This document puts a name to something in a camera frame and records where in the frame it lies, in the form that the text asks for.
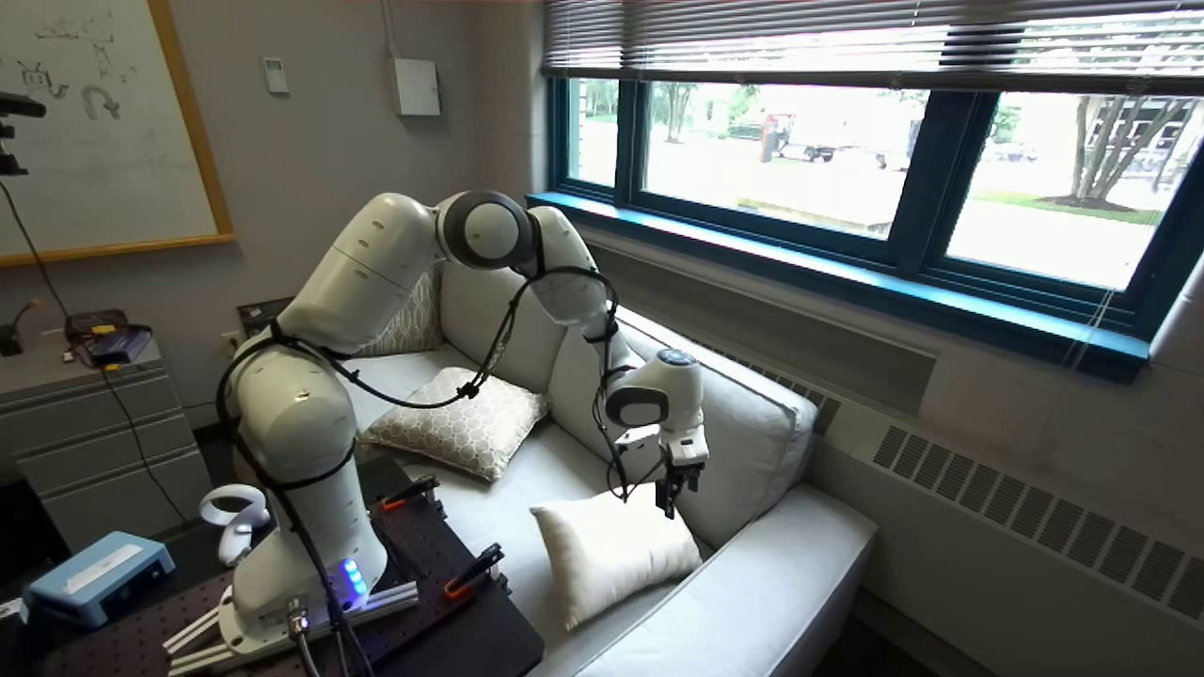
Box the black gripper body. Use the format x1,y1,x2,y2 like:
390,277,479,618
651,453,712,498

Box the small cream pillow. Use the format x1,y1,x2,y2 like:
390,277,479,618
525,485,702,634

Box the gray sofa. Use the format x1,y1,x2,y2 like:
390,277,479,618
293,222,879,677

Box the beige geometric patterned pillow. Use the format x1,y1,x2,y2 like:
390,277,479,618
360,366,550,485

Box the white lattice patterned pillow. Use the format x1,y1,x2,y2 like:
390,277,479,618
360,268,445,356

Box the black orange clamp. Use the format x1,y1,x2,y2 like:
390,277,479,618
441,537,509,602
373,475,445,519

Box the black robot table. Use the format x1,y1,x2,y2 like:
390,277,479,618
0,446,550,677

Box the radiator vent grille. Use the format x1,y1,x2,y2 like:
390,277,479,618
869,420,1204,624

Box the white VR controller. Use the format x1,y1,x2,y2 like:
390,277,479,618
197,481,273,573

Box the window blinds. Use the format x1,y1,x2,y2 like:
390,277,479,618
540,0,1204,89

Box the tree outside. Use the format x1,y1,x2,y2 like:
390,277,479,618
1070,89,1201,211

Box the blue box device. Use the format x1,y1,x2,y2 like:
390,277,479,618
21,527,182,632

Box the gray drawer cabinet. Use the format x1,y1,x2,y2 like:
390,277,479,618
0,329,218,550

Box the black orange small box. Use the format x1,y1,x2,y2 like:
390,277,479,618
65,310,159,367

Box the wood framed whiteboard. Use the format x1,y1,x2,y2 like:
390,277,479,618
0,0,241,275

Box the small black stand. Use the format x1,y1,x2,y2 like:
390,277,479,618
0,296,39,362

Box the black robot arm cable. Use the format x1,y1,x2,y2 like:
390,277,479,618
212,261,631,677

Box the teal window frame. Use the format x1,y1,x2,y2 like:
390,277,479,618
521,68,1204,367

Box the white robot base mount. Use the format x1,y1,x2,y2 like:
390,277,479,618
160,575,424,673

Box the white wall box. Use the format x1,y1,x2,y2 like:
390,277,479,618
386,48,445,124

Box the black camera on stand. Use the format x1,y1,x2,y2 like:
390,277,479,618
0,87,51,179

